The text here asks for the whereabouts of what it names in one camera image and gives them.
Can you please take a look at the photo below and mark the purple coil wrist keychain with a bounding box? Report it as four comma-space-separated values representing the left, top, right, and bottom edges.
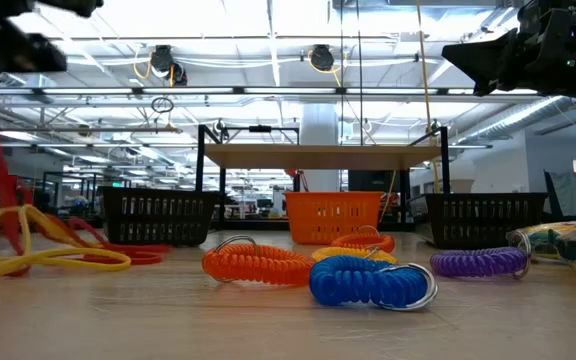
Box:
429, 230, 533, 280

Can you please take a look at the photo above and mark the orange plastic mesh basket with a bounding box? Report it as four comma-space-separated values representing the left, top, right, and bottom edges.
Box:
283, 191, 385, 246

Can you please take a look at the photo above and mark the black plastic mesh basket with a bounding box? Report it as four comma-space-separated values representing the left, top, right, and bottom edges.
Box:
425, 192, 549, 250
98, 186, 219, 247

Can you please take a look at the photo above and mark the yellow hanging cable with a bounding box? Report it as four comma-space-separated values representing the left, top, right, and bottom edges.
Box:
414, 0, 443, 195

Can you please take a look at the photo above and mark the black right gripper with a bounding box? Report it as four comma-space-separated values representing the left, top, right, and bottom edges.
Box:
441, 0, 576, 104

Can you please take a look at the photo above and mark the yellow coil wrist keychain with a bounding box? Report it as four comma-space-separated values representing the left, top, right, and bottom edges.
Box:
311, 245, 399, 266

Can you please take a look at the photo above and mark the black hanging cable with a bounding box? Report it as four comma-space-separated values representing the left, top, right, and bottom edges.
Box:
337, 0, 345, 147
356, 0, 365, 147

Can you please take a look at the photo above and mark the black aluminium table frame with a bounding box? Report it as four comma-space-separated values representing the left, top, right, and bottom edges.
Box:
195, 124, 452, 232

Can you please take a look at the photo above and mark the wooden shelf riser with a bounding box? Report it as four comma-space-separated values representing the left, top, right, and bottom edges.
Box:
203, 143, 442, 229

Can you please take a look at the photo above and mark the orange coil wrist keychain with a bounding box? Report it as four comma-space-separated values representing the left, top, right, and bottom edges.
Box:
330, 225, 397, 254
201, 234, 317, 287

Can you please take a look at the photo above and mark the blue coil wrist keychain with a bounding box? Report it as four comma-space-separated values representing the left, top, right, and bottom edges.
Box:
308, 255, 439, 312

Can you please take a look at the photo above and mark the black ceiling cable reel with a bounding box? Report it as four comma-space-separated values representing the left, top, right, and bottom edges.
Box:
148, 44, 189, 87
308, 44, 337, 72

